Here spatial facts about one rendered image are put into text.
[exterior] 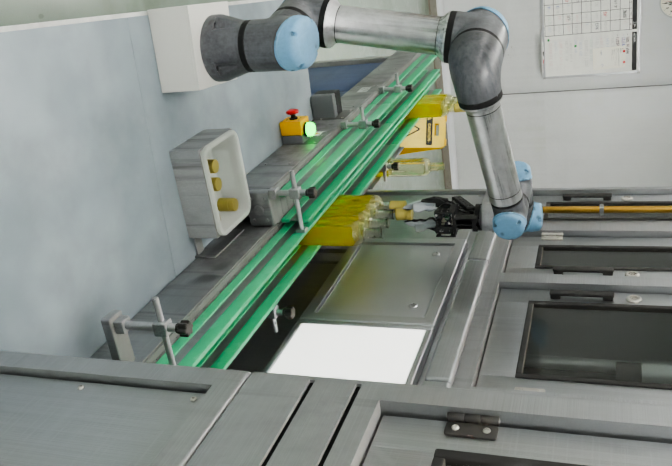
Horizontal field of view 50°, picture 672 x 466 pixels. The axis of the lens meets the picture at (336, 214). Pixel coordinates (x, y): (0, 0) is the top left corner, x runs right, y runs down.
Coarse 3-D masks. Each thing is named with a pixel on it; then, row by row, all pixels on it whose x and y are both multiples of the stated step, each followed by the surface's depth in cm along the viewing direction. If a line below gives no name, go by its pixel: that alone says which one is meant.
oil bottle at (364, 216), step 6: (342, 210) 201; (348, 210) 200; (354, 210) 200; (360, 210) 199; (324, 216) 199; (330, 216) 198; (336, 216) 197; (342, 216) 197; (348, 216) 196; (354, 216) 196; (360, 216) 195; (366, 216) 196; (366, 222) 195
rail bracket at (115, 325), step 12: (156, 300) 126; (120, 312) 132; (156, 312) 127; (108, 324) 130; (120, 324) 130; (132, 324) 130; (144, 324) 129; (156, 324) 127; (168, 324) 127; (180, 324) 126; (192, 324) 127; (108, 336) 131; (120, 336) 132; (156, 336) 128; (168, 336) 129; (180, 336) 127; (120, 348) 132; (168, 348) 129; (120, 360) 132; (132, 360) 136; (168, 360) 130
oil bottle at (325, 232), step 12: (312, 228) 194; (324, 228) 192; (336, 228) 191; (348, 228) 190; (360, 228) 190; (312, 240) 195; (324, 240) 194; (336, 240) 193; (348, 240) 191; (360, 240) 191
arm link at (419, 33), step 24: (288, 0) 167; (312, 0) 166; (336, 0) 168; (336, 24) 165; (360, 24) 164; (384, 24) 163; (408, 24) 161; (432, 24) 160; (456, 24) 157; (480, 24) 155; (504, 24) 160; (384, 48) 167; (408, 48) 164; (432, 48) 162; (504, 48) 156
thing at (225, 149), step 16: (208, 144) 166; (224, 144) 179; (224, 160) 181; (240, 160) 180; (208, 176) 165; (224, 176) 183; (240, 176) 182; (224, 192) 185; (240, 192) 184; (240, 208) 185; (224, 224) 176
